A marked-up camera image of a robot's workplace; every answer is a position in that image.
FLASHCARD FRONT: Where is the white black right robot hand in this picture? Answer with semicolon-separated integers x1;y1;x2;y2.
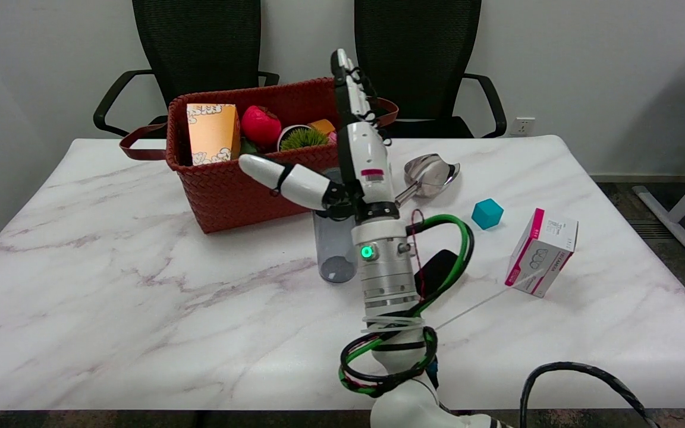
238;49;400;222

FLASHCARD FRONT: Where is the black transparent water bottle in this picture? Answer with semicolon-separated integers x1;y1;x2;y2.
312;168;360;284

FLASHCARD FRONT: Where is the metal scoop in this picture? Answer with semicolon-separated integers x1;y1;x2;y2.
395;153;461;209

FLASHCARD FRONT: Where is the green plant in white pot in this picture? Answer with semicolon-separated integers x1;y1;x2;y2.
277;124;330;152

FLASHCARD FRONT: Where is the red toy fruit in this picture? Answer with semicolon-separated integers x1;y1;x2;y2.
241;105;282;148

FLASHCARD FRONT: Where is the black mesh office chair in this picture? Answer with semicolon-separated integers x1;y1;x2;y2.
337;0;507;139
93;0;280;139

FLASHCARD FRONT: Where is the black white board eraser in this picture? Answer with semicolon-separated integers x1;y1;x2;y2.
412;249;467;304

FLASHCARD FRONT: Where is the teal cube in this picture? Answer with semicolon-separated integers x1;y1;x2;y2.
472;198;505;231

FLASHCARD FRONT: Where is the red woven basket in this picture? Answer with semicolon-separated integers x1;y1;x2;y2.
119;77;399;234

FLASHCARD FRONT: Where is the orange popcorn box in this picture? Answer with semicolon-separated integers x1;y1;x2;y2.
186;103;241;166

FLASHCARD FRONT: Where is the pink white carton box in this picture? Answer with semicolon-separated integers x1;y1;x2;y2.
504;208;579;298

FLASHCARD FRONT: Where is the green cable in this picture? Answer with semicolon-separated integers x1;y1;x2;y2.
338;214;475;398

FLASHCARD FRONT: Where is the thin white cable tie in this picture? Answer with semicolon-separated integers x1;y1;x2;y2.
435;269;544;331

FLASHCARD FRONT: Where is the black braided cable bundle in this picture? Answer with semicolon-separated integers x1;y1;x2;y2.
340;326;439;398

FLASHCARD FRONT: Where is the thick black cable loop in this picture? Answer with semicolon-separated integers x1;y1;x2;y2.
520;361;661;428

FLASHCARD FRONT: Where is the white desk frame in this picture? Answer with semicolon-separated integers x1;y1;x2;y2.
633;58;685;266

